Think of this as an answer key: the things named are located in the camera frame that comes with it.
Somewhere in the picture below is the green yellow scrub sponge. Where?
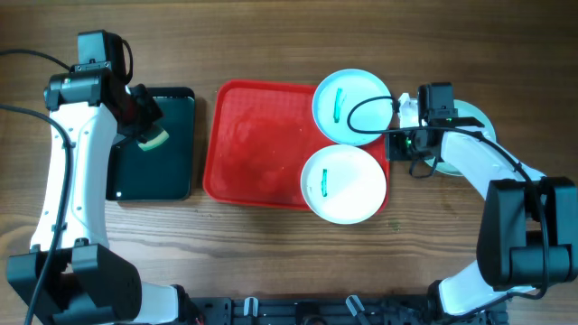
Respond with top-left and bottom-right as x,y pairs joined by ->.
136,125 -> 170,152

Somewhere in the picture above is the white plate stained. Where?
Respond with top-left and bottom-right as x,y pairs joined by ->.
312,69 -> 395,146
425,99 -> 498,177
300,144 -> 387,225

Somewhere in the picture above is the white plate bottom stained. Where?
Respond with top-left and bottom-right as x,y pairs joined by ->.
300,144 -> 387,225

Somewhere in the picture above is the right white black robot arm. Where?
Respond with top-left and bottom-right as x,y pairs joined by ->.
386,125 -> 577,324

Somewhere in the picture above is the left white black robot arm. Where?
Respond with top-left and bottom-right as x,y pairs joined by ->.
6,69 -> 205,324

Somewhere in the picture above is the black square tray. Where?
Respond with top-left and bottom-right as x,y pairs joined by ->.
106,87 -> 195,201

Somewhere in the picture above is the red plastic tray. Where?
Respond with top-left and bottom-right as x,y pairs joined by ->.
202,79 -> 391,213

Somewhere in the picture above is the white plate top stained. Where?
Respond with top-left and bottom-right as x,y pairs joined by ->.
312,69 -> 395,146

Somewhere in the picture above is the left black cable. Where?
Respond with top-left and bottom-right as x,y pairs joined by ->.
0,48 -> 76,325

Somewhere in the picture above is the black cable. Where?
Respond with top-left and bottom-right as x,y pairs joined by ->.
0,48 -> 76,325
346,95 -> 552,301

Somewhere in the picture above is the right black cable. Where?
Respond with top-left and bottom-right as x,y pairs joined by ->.
346,95 -> 552,301

